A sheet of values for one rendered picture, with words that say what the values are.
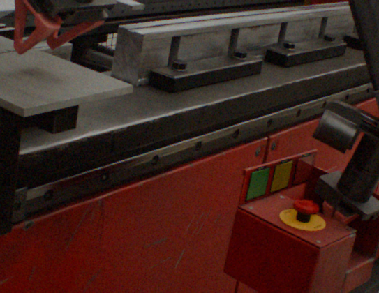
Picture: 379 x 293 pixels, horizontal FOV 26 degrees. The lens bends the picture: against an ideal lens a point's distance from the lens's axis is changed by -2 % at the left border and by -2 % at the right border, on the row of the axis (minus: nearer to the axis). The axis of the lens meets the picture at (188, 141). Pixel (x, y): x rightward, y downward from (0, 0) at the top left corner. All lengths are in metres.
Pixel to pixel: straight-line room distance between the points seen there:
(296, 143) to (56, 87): 0.91
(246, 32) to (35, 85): 0.82
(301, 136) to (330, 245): 0.59
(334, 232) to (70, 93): 0.50
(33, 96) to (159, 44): 0.58
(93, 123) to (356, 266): 0.47
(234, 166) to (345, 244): 0.38
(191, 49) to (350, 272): 0.52
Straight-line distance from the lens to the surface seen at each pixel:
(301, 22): 1.90
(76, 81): 0.98
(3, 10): 1.07
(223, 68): 1.54
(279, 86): 1.61
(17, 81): 0.96
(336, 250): 1.24
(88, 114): 1.26
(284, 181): 1.34
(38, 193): 1.14
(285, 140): 1.72
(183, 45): 1.52
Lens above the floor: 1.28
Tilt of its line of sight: 20 degrees down
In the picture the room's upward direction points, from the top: 10 degrees clockwise
